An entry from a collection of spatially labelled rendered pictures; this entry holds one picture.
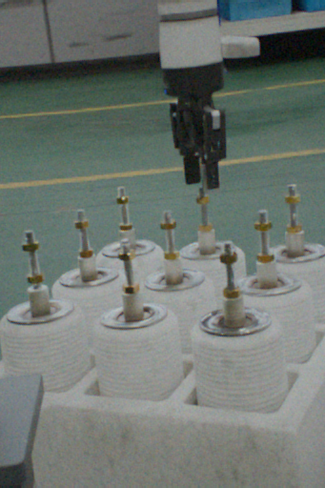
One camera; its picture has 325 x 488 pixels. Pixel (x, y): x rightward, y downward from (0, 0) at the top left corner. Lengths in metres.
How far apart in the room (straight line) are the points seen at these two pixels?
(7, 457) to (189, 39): 0.61
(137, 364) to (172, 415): 0.07
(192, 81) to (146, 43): 5.03
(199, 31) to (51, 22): 5.05
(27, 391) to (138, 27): 5.46
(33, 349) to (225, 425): 0.24
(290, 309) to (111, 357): 0.21
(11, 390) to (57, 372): 0.29
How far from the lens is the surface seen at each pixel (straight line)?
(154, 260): 1.24
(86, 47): 6.17
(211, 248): 1.21
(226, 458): 0.96
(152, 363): 0.99
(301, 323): 1.06
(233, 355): 0.94
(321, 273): 1.15
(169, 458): 0.98
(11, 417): 0.73
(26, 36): 6.19
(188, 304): 1.08
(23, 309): 1.09
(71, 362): 1.06
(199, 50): 1.14
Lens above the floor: 0.61
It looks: 17 degrees down
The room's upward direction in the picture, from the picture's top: 6 degrees counter-clockwise
